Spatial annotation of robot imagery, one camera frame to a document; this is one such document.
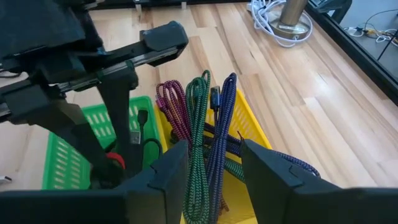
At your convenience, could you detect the black USB cable red strap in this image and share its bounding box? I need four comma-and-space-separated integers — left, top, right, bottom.
90, 151, 127, 190

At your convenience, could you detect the white lamp power cord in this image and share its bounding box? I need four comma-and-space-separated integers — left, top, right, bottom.
247, 0, 314, 49

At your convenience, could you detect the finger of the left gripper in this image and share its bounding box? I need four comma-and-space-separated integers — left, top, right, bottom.
96, 63, 144, 179
2, 84, 127, 190

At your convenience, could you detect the yellow plastic basket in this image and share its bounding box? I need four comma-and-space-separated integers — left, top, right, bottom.
154, 88, 274, 224

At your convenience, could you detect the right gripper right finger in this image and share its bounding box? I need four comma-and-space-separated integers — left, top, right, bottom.
241, 139, 351, 224

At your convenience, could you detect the blue braided USB cable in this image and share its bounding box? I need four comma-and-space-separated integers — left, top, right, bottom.
205, 72, 239, 224
201, 123, 322, 180

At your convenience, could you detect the red braided USB cable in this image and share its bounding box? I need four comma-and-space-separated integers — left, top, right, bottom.
154, 79, 230, 217

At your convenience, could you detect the white yellow cable cluster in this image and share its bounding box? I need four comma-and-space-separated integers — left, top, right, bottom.
343, 26, 398, 44

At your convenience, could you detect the white dome table lamp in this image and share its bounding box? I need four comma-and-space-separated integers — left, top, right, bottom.
267, 0, 314, 41

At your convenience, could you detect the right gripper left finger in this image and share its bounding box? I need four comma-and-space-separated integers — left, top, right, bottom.
114, 139, 190, 224

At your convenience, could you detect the green braided USB cable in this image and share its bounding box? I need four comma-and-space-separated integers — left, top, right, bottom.
182, 70, 246, 224

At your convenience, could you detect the green plastic basket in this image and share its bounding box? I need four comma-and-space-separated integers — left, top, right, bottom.
42, 95, 163, 190

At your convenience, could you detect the black USB cable silver plug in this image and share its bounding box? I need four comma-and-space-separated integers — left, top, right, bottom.
129, 108, 163, 162

